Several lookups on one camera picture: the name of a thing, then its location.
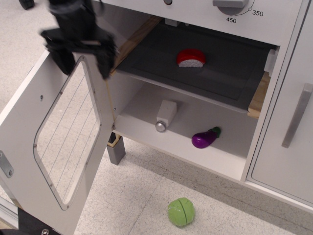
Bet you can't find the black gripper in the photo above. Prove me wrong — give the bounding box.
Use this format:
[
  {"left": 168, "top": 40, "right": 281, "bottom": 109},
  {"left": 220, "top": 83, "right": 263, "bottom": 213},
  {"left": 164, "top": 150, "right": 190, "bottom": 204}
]
[{"left": 41, "top": 12, "right": 116, "bottom": 80}]

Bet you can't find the white oven door with window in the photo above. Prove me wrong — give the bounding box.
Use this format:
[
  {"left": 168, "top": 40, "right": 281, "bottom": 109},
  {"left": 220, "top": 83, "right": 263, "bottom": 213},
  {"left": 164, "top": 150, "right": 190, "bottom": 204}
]
[{"left": 0, "top": 52, "right": 113, "bottom": 235}]

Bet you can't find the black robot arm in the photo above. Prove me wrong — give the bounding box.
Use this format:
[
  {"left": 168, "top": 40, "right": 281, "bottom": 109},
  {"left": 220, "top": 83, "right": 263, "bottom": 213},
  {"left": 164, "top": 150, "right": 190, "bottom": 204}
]
[{"left": 41, "top": 0, "right": 116, "bottom": 80}]

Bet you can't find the round oven indicator button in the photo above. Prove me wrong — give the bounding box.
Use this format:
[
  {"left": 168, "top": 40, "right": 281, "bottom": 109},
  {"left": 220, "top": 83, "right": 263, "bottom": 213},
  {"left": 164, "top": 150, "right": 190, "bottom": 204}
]
[{"left": 164, "top": 0, "right": 173, "bottom": 5}]

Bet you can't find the dark grey oven tray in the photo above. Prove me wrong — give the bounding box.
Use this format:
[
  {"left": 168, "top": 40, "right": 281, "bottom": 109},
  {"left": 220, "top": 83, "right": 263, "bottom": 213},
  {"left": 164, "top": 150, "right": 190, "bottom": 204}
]
[{"left": 117, "top": 22, "right": 274, "bottom": 112}]

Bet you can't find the grey oven temperature knob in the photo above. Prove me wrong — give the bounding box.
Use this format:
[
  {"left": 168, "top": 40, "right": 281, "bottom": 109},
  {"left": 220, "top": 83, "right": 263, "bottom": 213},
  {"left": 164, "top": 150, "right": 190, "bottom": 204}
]
[{"left": 212, "top": 0, "right": 249, "bottom": 16}]

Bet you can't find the black caster wheel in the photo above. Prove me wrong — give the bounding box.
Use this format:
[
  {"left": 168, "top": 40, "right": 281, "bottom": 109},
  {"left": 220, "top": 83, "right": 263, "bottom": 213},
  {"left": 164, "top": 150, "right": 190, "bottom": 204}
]
[{"left": 19, "top": 0, "right": 35, "bottom": 10}]

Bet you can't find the grey cabinet leg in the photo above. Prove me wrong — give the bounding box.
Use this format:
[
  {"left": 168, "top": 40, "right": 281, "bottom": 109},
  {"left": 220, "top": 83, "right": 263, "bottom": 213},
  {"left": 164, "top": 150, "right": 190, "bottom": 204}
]
[{"left": 107, "top": 132, "right": 126, "bottom": 165}]

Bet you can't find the white salt shaker silver cap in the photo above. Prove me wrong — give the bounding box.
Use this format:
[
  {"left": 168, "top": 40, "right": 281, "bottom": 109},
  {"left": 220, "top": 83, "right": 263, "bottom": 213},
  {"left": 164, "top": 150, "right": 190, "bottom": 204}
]
[{"left": 155, "top": 100, "right": 177, "bottom": 132}]

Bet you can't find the red white sushi toy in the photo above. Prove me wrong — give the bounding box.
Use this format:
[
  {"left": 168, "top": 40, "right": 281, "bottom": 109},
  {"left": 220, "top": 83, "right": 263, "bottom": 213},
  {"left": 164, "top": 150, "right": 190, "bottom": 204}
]
[{"left": 176, "top": 48, "right": 206, "bottom": 68}]

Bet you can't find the purple toy eggplant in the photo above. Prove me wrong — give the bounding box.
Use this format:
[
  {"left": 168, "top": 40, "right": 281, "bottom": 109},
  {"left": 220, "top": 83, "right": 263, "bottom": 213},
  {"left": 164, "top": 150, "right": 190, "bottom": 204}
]
[{"left": 191, "top": 127, "right": 221, "bottom": 149}]

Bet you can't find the green toy cabbage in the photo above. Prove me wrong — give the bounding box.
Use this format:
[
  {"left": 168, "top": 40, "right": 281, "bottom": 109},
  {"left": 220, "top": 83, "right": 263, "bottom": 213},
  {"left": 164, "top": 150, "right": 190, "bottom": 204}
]
[{"left": 167, "top": 197, "right": 195, "bottom": 227}]

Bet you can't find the white toy kitchen cabinet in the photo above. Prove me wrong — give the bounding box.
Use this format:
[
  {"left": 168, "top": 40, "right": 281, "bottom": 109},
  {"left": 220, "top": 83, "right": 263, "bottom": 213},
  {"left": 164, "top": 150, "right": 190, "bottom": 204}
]
[{"left": 92, "top": 0, "right": 313, "bottom": 213}]

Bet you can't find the white cupboard door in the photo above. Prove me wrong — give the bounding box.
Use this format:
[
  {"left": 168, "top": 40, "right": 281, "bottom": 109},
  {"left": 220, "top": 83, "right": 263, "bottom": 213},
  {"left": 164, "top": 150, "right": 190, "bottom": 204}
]
[{"left": 247, "top": 1, "right": 313, "bottom": 207}]

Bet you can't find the black metal base plate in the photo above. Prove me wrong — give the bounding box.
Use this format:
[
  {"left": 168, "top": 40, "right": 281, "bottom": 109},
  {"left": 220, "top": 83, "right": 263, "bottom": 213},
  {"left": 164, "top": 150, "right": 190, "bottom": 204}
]
[{"left": 18, "top": 208, "right": 60, "bottom": 235}]

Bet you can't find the silver cupboard door handle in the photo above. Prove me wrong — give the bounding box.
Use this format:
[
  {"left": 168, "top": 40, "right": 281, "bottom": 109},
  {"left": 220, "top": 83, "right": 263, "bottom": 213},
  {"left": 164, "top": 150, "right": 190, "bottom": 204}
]
[{"left": 282, "top": 83, "right": 313, "bottom": 148}]

